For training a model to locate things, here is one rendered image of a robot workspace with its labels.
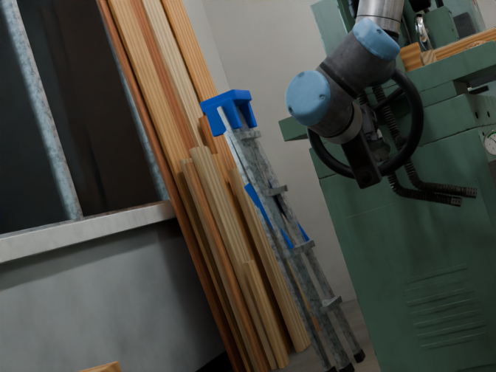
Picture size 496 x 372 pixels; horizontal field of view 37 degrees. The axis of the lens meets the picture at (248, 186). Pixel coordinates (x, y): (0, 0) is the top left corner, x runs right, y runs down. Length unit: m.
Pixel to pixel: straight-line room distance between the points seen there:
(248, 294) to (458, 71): 1.71
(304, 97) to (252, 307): 2.09
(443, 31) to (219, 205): 1.47
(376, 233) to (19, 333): 1.23
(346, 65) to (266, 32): 3.38
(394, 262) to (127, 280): 1.43
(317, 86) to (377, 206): 0.74
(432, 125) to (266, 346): 1.68
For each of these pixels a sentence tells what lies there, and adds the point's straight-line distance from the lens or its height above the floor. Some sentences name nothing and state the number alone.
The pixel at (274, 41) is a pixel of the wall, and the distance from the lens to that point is 4.67.
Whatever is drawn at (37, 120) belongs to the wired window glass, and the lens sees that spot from 3.10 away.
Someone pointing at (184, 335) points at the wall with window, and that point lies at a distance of 3.41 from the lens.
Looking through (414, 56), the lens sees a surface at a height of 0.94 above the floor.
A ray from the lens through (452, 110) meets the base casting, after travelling 1.94.
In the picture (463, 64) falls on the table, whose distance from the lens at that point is 1.94.
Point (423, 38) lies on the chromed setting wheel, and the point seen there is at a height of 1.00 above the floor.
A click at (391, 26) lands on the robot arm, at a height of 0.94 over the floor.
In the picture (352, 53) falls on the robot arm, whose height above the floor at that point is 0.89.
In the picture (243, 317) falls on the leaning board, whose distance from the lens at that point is 3.30.
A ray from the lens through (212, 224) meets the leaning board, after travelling 3.31.
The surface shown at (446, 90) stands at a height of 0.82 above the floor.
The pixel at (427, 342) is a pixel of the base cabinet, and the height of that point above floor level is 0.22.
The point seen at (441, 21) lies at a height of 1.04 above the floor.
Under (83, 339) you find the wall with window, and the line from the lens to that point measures 2.83.
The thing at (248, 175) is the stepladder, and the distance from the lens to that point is 2.84.
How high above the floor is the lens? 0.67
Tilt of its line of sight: 2 degrees up
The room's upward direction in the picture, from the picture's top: 18 degrees counter-clockwise
